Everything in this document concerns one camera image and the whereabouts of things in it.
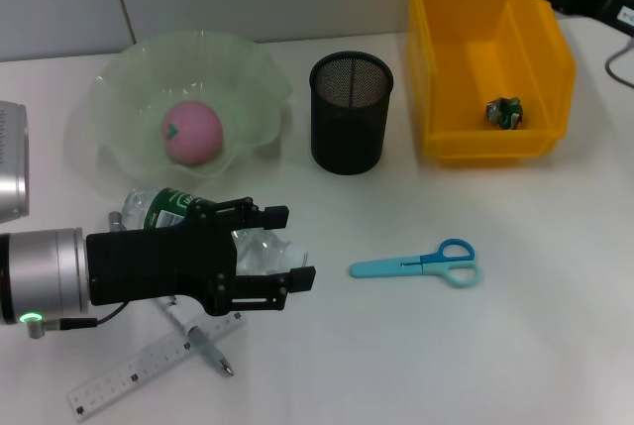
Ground black mesh pen holder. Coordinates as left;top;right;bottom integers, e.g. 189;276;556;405
308;51;395;176

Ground pink toy peach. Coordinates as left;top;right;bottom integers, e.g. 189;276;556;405
160;100;225;166

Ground yellow plastic bin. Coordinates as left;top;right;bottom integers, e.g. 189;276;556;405
405;0;579;168

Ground green plastic wrapper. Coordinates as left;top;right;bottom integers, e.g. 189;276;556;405
484;95;525;132

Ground transparent plastic ruler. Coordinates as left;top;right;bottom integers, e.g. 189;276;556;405
66;295;248;417

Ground blue scissors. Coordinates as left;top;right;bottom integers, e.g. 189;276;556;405
349;238;482;290

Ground grey silver pen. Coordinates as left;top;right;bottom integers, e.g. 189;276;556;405
151;295;237;377

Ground clear water bottle green label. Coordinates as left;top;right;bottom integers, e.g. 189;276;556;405
120;186;309;277

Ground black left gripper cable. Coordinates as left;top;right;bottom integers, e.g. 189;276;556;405
42;301;125;332

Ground translucent green wavy fruit plate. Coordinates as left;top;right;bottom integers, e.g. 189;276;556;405
86;30;294;183

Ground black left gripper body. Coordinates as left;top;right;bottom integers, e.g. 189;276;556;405
84;201;239;318

